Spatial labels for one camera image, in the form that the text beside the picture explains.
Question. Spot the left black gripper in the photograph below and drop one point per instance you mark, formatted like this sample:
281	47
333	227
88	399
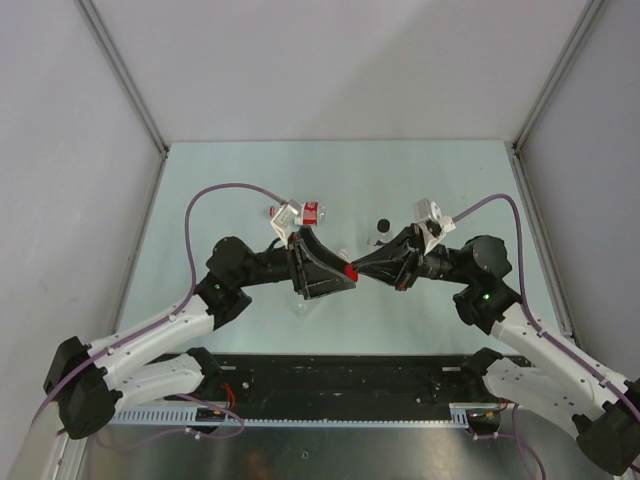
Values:
298	267

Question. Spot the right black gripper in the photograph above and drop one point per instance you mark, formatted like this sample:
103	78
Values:
403	276

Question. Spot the small clear blue-label bottle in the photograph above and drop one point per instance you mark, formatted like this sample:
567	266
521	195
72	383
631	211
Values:
377	239

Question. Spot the red bottle cap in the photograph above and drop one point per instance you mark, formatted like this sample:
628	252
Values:
351	273

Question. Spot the black bottle cap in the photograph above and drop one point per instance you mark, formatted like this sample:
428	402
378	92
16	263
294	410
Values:
383	226

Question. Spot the large clear unlabeled bottle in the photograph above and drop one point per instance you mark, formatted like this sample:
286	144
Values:
301	307

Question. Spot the clear red-label bottle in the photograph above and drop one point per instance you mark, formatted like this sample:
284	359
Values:
313	213

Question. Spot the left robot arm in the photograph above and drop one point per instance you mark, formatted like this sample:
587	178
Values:
91	383

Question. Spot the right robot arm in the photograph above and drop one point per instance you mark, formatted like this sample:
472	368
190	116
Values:
595	405

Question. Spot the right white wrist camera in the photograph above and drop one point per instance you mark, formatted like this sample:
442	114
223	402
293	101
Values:
433	224

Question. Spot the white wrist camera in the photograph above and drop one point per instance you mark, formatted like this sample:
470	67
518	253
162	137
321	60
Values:
433	224
283	218

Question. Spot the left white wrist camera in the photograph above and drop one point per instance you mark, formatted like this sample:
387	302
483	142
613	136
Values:
283	218

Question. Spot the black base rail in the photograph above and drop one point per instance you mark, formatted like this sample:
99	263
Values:
344	388

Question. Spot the right aluminium frame post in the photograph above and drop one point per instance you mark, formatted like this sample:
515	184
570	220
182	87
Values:
577	40

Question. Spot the aluminium frame post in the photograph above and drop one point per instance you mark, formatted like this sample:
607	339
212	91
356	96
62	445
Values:
577	40
115	61

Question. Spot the left aluminium frame post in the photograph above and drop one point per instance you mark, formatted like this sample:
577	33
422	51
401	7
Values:
115	61

